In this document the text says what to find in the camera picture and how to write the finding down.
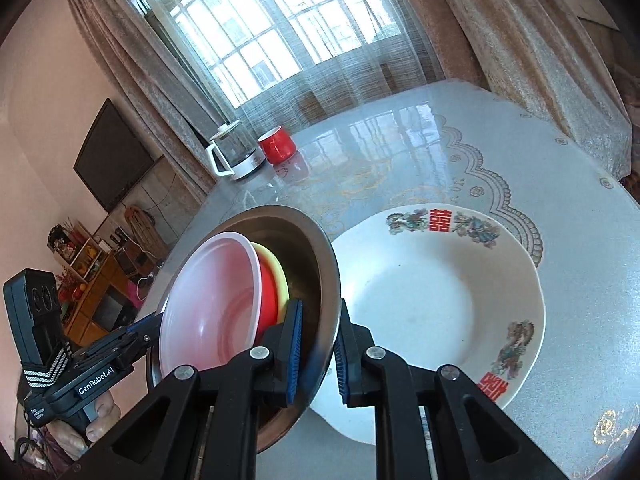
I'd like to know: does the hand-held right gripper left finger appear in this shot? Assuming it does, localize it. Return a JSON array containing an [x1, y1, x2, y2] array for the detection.
[[70, 297, 305, 480]]

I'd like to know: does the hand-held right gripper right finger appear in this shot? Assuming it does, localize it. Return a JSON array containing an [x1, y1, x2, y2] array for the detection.
[[334, 297, 571, 480]]

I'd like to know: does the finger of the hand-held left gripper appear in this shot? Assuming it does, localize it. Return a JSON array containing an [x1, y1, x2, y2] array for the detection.
[[82, 335, 161, 369], [75, 312, 163, 357]]

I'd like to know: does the red plastic bowl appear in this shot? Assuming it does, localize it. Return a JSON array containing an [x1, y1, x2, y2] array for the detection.
[[159, 231, 279, 378]]

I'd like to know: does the yellow plastic bowl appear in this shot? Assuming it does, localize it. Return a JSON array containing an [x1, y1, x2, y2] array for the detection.
[[250, 242, 290, 321]]

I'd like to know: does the stainless steel bowl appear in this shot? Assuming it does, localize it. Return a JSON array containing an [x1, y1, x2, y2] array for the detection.
[[146, 205, 343, 456]]

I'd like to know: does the large white dragon-print plate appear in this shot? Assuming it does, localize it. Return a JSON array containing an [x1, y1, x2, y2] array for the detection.
[[307, 203, 547, 447]]

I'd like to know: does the person's left hand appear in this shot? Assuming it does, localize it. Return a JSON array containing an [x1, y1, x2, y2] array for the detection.
[[52, 389, 122, 461]]

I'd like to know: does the wooden cabinet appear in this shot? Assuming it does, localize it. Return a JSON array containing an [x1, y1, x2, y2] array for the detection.
[[47, 220, 146, 346]]

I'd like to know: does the white glass electric kettle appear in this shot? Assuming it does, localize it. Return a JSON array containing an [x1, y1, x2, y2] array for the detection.
[[206, 121, 267, 181]]

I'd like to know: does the red mug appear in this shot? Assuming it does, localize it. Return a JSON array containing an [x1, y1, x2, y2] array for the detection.
[[257, 127, 297, 165]]

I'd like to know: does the beige velvet curtain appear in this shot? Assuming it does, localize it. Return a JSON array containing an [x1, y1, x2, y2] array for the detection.
[[380, 0, 632, 176], [65, 0, 226, 201]]

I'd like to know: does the white sheer curtain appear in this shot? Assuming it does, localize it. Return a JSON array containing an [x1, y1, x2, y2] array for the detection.
[[120, 0, 451, 131]]

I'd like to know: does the barred window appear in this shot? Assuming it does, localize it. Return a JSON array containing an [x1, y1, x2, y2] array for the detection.
[[135, 0, 401, 106]]

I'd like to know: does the wooden frame leaning on wall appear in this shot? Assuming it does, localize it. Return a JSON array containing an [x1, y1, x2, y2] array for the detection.
[[124, 205, 170, 263]]

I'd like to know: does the black wall television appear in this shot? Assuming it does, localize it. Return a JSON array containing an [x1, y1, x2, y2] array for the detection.
[[73, 98, 156, 213]]

